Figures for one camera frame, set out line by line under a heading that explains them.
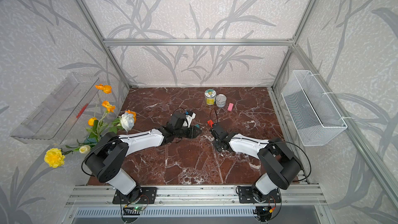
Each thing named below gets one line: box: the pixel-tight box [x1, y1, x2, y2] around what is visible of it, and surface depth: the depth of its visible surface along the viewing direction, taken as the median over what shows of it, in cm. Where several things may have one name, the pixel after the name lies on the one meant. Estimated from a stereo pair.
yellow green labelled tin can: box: [204, 88, 217, 106], surface depth 110 cm
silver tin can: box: [215, 93, 227, 108], surface depth 110 cm
